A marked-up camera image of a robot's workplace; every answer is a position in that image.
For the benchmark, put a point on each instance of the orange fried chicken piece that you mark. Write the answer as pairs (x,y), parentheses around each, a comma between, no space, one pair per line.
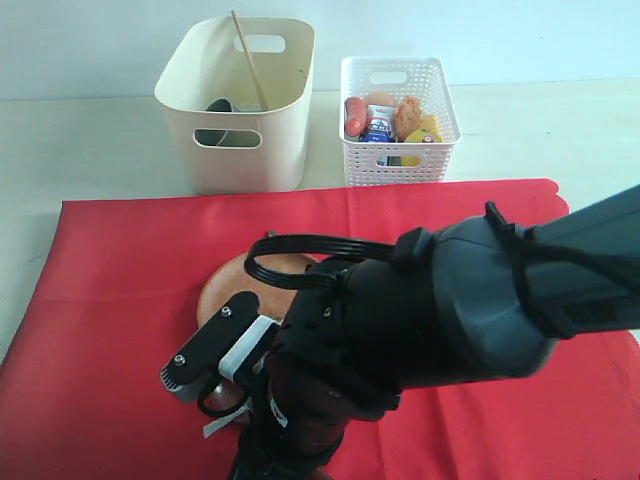
(407,117)

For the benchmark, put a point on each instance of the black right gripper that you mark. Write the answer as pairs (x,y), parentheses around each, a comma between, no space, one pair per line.
(296,425)

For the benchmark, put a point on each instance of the brown egg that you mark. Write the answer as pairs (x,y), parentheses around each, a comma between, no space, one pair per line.
(380,98)

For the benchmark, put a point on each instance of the red sausage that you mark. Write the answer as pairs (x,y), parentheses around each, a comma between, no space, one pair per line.
(355,120)

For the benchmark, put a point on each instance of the white perforated plastic basket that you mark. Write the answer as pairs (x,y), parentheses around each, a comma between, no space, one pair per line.
(398,162)

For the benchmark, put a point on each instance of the dark wooden spoon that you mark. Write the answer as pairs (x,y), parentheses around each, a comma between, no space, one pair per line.
(225,396)

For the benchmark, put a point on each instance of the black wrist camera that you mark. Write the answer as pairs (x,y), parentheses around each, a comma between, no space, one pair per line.
(227,346)

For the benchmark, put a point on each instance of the red tablecloth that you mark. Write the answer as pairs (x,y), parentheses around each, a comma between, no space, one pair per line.
(81,395)

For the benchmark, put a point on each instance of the brown wooden plate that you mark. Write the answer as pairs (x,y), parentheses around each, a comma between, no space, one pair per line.
(231,279)

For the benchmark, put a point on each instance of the blue white milk carton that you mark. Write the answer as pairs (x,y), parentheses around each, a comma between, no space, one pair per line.
(379,126)

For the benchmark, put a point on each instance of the wooden chopstick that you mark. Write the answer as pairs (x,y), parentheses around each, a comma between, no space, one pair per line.
(251,65)

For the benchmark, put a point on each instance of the steel cup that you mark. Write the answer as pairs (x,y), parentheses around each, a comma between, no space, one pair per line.
(221,105)

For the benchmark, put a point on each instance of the yellow lemon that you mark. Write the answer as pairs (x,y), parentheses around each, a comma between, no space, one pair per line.
(424,135)

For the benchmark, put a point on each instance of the cream plastic bin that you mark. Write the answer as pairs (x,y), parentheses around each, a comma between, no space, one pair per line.
(248,150)

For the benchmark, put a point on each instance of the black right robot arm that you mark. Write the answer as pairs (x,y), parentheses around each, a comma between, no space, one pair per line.
(482,299)

